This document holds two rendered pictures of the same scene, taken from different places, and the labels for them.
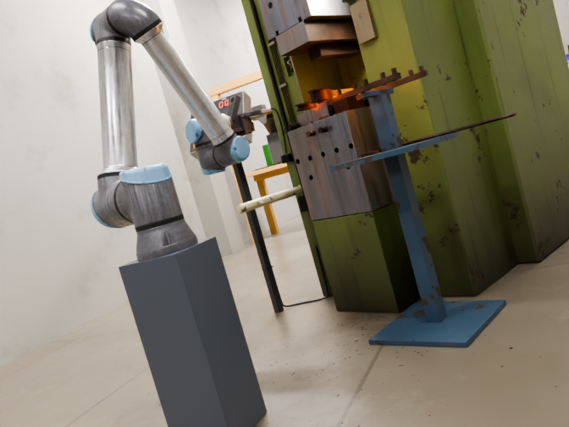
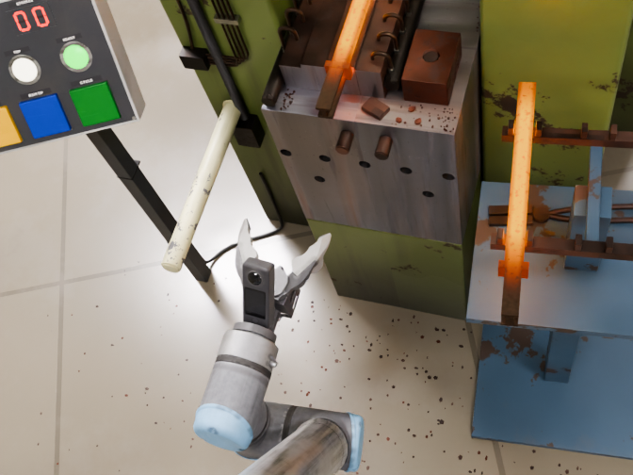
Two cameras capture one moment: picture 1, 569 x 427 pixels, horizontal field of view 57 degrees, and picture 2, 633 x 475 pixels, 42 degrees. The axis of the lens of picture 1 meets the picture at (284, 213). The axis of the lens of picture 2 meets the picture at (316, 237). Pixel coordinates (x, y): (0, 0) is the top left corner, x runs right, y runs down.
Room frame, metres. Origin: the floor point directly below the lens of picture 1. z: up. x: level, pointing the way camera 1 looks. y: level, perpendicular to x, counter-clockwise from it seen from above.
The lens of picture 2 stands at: (1.52, 0.11, 2.18)
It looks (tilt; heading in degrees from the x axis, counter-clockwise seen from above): 61 degrees down; 347
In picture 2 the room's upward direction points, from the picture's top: 22 degrees counter-clockwise
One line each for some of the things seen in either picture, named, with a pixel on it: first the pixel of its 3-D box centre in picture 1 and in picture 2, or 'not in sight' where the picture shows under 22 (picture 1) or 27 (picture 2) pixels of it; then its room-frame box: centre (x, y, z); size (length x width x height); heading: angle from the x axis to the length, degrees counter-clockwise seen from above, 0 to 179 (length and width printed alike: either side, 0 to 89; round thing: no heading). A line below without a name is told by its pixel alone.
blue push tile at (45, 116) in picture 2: not in sight; (45, 115); (2.71, 0.23, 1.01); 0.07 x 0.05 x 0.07; 66
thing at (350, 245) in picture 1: (388, 246); (416, 182); (2.56, -0.45, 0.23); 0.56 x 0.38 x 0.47; 131
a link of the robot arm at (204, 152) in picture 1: (212, 158); (255, 427); (2.01, 0.21, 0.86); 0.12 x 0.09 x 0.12; 46
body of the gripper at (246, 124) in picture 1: (237, 124); (266, 305); (2.13, 0.09, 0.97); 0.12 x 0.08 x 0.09; 131
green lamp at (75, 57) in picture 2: not in sight; (75, 57); (2.71, 0.12, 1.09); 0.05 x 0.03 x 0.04; 41
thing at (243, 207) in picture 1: (271, 198); (202, 184); (2.66, 0.04, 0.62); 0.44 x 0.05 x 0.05; 131
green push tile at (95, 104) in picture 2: not in sight; (95, 103); (2.67, 0.14, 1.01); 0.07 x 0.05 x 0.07; 66
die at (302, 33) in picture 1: (322, 37); not in sight; (2.60, -0.41, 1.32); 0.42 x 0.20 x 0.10; 131
